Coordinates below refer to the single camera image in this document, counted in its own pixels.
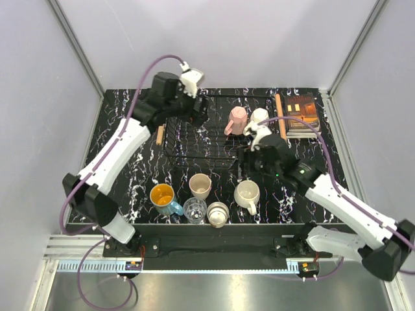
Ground small brown rimmed cup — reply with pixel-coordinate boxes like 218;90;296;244
207;202;229;229

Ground beige cup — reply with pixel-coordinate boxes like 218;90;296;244
189;173;212;200

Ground speckled cream mug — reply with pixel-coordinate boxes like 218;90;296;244
234;180;260;216

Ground black wire dish rack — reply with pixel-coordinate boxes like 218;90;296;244
163;94;276;170

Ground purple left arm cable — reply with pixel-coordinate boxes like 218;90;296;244
60;54;185;308

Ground aluminium frame post right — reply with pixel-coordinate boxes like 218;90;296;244
327;0;390;98

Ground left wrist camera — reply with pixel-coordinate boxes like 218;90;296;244
180;62;204;98

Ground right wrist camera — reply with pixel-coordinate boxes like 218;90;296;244
243;121;272;152

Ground right wooden rack handle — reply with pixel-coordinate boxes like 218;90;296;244
275;93;287;141

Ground aluminium frame post left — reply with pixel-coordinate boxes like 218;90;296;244
46;0;105;98

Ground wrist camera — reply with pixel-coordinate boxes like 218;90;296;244
180;62;204;98
243;121;272;152

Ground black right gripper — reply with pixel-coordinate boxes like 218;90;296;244
228;144;281;180

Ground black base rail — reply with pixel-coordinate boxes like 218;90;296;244
103;224;315;271

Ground clear drinking glass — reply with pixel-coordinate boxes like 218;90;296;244
183;197;207;224

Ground pink faceted mug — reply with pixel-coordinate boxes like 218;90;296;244
224;106;248;135

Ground paperback book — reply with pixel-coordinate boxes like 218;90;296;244
283;93;320;139

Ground white faceted mug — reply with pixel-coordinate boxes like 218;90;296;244
248;108;269;126

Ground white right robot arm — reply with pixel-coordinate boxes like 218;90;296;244
238;134;414;281

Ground blue butterfly mug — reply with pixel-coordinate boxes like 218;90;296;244
150;183;184;216

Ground aluminium frame post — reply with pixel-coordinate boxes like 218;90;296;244
46;0;105;98
327;0;390;98

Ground aluminium front frame rail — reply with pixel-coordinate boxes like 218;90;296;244
33;250;414;310

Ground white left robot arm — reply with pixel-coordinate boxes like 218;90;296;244
62;69;208;257

